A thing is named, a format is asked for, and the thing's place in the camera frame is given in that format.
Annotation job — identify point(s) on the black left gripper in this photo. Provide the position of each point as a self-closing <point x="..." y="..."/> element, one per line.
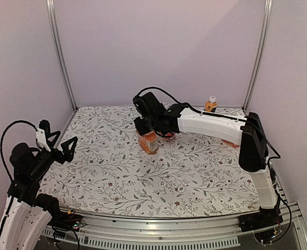
<point x="67" y="155"/>

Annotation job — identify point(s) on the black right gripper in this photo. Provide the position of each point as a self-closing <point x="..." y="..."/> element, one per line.
<point x="140" y="129"/>

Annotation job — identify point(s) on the slim orange drink bottle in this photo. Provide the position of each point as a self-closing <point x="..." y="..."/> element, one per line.
<point x="211" y="104"/>

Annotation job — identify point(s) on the large orange-label plastic bottle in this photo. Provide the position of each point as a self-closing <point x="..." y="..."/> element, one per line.
<point x="169" y="135"/>

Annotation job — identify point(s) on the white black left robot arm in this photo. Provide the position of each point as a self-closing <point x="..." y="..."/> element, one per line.
<point x="27" y="212"/>

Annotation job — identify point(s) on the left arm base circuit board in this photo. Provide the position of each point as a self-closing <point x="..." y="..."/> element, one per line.
<point x="72" y="219"/>

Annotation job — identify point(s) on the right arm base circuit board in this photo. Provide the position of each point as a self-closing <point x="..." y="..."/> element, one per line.
<point x="267" y="236"/>

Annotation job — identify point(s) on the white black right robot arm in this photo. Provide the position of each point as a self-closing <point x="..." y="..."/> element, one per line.
<point x="245" y="131"/>

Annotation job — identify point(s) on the floral patterned table mat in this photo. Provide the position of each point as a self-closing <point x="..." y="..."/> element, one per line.
<point x="193" y="175"/>

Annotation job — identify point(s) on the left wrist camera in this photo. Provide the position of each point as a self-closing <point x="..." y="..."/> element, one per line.
<point x="41" y="135"/>

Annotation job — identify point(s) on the white perforated cable tray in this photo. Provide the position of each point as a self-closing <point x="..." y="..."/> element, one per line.
<point x="92" y="239"/>

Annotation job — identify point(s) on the aluminium front rail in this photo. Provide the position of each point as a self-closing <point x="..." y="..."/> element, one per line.
<point x="293" y="236"/>

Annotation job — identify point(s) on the right aluminium frame post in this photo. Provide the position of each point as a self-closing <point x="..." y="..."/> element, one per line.
<point x="259" y="54"/>

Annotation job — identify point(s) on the aluminium frame post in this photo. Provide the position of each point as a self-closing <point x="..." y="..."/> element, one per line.
<point x="259" y="54"/>
<point x="51" y="11"/>

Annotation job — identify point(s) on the left aluminium frame post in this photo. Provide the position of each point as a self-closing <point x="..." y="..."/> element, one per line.
<point x="51" y="11"/>

